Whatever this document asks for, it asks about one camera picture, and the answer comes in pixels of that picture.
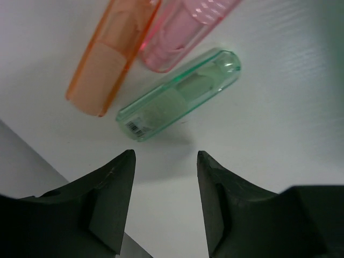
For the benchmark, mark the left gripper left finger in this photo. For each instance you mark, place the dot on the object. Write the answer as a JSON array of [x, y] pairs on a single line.
[[84, 218]]

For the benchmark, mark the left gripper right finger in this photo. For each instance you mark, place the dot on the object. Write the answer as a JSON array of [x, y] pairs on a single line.
[[244, 220]]

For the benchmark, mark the green eraser case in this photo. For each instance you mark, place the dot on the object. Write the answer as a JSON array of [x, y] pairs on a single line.
[[179, 93]]

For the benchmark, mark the orange eraser case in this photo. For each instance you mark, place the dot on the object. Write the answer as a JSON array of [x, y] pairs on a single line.
[[110, 54]]

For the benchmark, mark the pink eraser case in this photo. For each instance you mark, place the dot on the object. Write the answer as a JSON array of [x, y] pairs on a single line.
[[180, 26]]

